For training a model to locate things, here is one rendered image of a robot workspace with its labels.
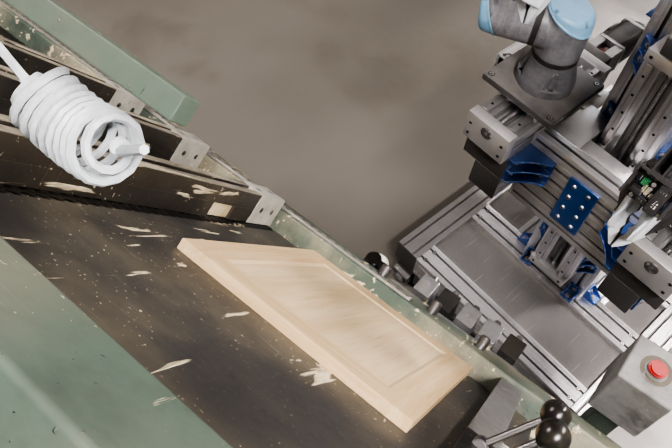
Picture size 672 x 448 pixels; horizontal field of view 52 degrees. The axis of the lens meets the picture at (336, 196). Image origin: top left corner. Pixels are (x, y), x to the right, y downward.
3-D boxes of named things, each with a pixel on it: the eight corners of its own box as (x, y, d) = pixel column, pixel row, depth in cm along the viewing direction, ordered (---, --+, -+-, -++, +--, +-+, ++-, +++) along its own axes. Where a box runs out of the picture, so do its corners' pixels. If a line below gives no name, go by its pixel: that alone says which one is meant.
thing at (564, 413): (480, 459, 90) (577, 420, 86) (476, 467, 86) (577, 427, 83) (467, 431, 90) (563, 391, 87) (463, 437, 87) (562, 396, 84)
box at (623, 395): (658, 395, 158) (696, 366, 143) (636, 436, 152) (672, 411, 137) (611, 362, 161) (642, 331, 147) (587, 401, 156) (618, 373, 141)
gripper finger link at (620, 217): (584, 237, 108) (621, 193, 103) (598, 230, 112) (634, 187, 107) (600, 251, 106) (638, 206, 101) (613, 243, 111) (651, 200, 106)
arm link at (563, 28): (577, 72, 163) (598, 27, 152) (522, 56, 165) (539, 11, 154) (584, 41, 170) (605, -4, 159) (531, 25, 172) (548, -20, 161)
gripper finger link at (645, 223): (600, 251, 106) (638, 206, 101) (613, 243, 111) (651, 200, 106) (616, 265, 105) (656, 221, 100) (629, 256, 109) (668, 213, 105)
